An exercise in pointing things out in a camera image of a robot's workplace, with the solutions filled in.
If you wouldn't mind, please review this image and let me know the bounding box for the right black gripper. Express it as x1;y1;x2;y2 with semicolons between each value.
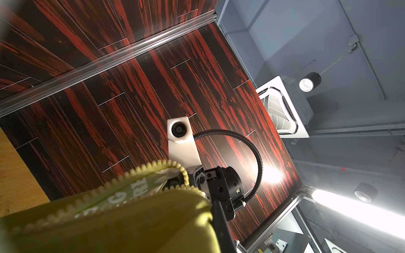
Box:
186;165;244;221

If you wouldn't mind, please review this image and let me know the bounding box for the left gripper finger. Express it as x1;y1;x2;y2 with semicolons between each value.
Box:
211;200;237;253

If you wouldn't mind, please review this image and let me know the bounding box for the green Snoopy zip jacket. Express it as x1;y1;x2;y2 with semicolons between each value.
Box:
1;160;220;253

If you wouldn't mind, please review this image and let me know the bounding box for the ceiling air conditioner cassette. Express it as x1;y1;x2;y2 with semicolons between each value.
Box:
256;76;314;139

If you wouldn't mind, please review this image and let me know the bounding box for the black ceiling spotlight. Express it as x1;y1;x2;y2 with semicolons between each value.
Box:
354;182;379;203
299;72;322;92

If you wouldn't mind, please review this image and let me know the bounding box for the bright ceiling light strip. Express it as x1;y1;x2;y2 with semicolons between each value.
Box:
312;189;405;239

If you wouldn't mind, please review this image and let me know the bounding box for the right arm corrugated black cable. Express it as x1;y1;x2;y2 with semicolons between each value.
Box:
192;129;264;211

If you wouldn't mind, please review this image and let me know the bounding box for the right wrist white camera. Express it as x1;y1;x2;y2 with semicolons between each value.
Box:
167;117;202;169

